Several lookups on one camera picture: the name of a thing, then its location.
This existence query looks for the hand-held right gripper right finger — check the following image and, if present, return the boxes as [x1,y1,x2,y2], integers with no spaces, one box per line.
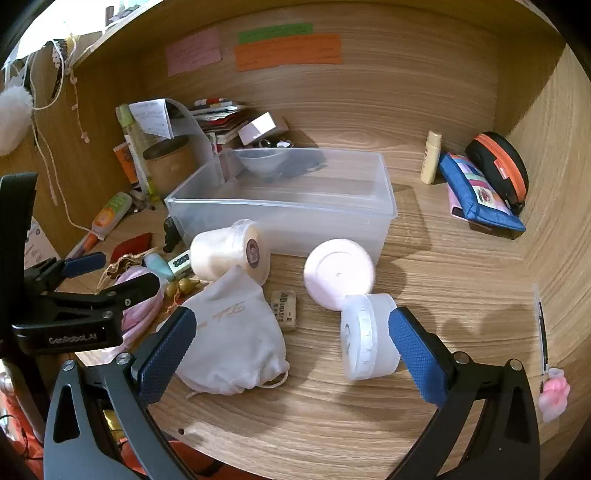
[385,305,541,480]

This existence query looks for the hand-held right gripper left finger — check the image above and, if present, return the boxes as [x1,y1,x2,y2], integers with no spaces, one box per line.
[44,305,199,480]

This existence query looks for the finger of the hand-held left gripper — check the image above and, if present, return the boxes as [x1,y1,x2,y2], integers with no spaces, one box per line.
[28,251,107,292]
[99,272,161,308]

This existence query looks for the white ribbed cosmetic jar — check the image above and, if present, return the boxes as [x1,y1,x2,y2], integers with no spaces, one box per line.
[340,293,400,382]

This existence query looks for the white drawstring pouch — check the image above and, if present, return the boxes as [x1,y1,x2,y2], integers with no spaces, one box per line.
[157,265,291,400]

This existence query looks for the clear plastic storage box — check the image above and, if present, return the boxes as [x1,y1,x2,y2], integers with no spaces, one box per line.
[165,148,399,269]

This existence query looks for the wooden desktop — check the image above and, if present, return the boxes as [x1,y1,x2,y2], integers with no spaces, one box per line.
[55,124,555,474]

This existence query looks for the small teal bottle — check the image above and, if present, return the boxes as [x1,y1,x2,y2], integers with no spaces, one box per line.
[143,253,177,282]

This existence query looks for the pink pouch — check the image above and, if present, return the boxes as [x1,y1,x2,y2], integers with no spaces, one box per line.
[113,268,165,343]

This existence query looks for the red cloth piece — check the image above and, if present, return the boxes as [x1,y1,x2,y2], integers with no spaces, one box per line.
[111,232,153,262]

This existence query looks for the green orange glue stick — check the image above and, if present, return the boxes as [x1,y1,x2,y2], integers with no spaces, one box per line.
[91,191,133,241]

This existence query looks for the cream translucent jar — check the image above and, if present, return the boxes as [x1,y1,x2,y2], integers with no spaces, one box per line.
[189,219,271,287]

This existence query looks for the orange tube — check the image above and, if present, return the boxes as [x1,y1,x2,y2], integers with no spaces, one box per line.
[113,142,139,185]

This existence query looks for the round white jar lid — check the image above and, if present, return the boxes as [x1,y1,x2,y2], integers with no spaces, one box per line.
[304,239,376,311]

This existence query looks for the brown cylinder container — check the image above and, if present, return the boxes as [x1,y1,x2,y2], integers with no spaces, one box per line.
[142,136,200,197]

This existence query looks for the beige eraser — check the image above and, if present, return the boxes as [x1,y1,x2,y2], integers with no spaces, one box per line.
[270,290,297,332]

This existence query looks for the green bottle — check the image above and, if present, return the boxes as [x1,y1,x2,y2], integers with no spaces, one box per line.
[115,104,154,195]

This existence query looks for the pen with pink charm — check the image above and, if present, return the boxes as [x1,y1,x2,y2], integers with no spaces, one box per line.
[533,284,573,424]

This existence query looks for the white fluffy pompom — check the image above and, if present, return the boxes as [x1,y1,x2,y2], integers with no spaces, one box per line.
[0,85,34,156]

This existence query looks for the white paper sheet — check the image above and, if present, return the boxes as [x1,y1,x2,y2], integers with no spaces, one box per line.
[129,98,176,139]

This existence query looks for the blue patchwork pouch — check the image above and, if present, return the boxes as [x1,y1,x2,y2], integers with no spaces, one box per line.
[438,152,527,234]

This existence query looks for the stack of books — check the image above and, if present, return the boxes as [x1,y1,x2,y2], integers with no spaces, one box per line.
[189,98,259,145]

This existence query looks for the cream tube bottle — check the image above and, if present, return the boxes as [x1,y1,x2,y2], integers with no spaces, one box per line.
[420,130,443,185]

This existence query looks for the small white box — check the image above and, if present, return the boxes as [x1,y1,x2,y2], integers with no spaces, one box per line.
[238,112,289,147]

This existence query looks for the black orange zip case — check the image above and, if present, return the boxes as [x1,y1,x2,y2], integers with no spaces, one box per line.
[464,132,530,216]

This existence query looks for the pink sticky note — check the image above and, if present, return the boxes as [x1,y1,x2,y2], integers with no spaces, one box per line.
[166,27,222,77]

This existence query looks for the orange sticky note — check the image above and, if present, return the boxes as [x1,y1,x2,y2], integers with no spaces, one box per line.
[233,34,343,73]

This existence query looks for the green sticky note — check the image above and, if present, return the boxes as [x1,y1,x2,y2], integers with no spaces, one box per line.
[238,22,314,45]

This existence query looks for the olive bead string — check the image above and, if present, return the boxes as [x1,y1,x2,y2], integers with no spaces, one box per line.
[165,277,200,299]

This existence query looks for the white cord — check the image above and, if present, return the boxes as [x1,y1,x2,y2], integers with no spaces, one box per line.
[28,39,93,232]

